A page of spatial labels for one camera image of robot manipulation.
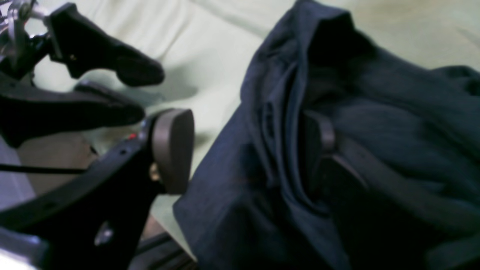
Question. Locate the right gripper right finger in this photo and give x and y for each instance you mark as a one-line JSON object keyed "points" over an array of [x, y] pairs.
{"points": [[386, 221]]}

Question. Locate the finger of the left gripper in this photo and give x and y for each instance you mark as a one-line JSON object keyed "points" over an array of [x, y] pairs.
{"points": [[28, 112], [82, 46]]}

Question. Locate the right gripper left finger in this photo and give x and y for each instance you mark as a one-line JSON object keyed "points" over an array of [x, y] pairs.
{"points": [[95, 222]]}

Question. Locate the dark long-sleeve T-shirt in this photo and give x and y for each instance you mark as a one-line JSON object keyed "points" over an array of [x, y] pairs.
{"points": [[247, 207]]}

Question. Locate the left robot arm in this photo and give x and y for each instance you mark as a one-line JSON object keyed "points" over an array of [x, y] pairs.
{"points": [[29, 34]]}

